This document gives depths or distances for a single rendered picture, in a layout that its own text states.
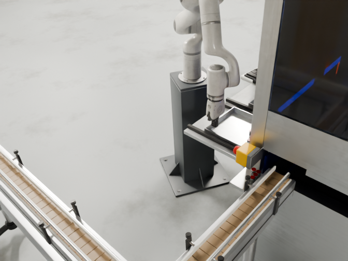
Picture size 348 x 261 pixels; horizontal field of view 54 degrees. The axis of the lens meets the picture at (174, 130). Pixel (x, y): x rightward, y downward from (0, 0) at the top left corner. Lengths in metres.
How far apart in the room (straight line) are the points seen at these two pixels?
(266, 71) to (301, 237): 0.79
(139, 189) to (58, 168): 0.77
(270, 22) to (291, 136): 0.44
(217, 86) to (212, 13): 0.33
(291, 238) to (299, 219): 0.15
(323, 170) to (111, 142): 2.20
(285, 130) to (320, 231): 0.48
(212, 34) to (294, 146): 0.62
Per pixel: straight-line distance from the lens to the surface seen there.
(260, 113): 1.42
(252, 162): 1.47
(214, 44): 1.62
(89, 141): 3.30
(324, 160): 1.39
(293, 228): 1.71
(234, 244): 1.27
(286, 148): 1.44
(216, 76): 1.60
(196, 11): 1.91
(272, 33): 1.26
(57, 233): 1.38
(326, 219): 1.57
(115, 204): 2.67
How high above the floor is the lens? 1.97
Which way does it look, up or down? 37 degrees down
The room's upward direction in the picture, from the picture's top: 3 degrees counter-clockwise
